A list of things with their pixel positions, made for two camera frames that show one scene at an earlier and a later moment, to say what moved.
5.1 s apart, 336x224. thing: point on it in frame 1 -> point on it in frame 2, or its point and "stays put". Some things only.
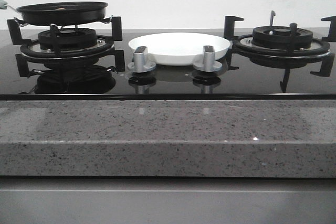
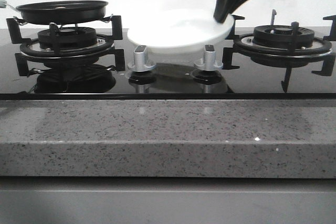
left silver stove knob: [141, 63] stays put
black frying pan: [63, 13] stays put
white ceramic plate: [179, 49] -> [179, 30]
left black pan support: [32, 49] stays put
